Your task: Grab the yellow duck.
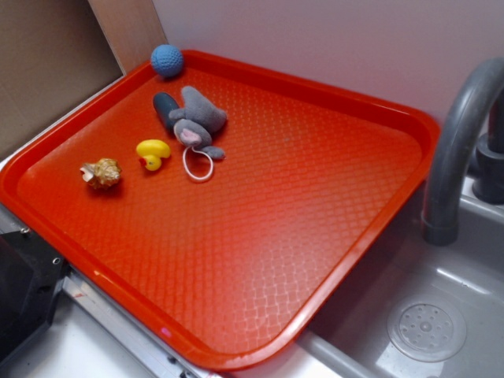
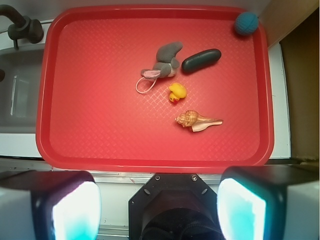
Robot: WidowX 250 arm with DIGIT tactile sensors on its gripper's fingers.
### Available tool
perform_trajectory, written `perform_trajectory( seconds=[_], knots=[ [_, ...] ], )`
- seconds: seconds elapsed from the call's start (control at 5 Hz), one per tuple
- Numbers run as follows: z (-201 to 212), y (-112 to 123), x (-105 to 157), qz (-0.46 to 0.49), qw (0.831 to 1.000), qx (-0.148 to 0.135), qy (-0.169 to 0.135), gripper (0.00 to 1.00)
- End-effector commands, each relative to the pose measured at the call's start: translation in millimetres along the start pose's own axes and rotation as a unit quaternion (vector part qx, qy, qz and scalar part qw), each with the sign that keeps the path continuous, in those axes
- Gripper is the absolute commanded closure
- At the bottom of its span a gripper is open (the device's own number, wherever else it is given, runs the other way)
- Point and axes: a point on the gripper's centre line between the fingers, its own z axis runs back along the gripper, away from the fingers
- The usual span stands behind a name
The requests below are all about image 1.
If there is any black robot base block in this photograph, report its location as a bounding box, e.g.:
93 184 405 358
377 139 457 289
1 228 69 365

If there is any yellow rubber duck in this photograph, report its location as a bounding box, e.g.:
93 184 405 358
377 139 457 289
135 139 171 172

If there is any red plastic tray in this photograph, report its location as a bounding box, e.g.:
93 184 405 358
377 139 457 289
1 51 439 372

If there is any grey plush mouse toy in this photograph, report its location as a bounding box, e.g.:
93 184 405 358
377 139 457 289
169 86 228 183

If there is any dark blue-grey cylinder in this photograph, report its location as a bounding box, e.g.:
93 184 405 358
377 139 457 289
153 92 179 132

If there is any golden seashell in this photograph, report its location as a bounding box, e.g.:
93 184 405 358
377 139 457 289
80 158 122 190

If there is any blue dimpled ball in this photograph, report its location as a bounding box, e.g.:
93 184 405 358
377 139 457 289
150 44 183 77

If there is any grey plastic sink basin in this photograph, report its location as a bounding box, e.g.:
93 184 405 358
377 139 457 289
299 179 503 377

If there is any grey toy sink faucet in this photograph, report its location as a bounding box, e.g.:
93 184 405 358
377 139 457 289
421 57 503 246

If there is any wooden board panel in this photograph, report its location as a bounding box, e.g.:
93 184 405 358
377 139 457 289
1 1 166 158

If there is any dark grey faucet handle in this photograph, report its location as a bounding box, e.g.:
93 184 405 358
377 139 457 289
472 94 503 205

